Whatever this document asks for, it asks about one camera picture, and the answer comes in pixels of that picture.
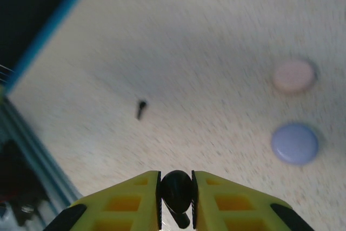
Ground small black screw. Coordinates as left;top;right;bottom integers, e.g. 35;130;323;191
161;169;196;229

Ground pink earbud charging case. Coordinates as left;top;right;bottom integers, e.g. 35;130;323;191
272;60;316;94

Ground purple earbud charging case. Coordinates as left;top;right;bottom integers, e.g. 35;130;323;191
270;123;320;167

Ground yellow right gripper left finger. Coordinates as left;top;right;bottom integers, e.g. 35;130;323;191
44;170;163;231

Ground black wireless earbud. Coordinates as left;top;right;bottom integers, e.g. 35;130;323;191
135;98;149;121

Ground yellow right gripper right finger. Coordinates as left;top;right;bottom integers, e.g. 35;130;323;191
190;170;310;231

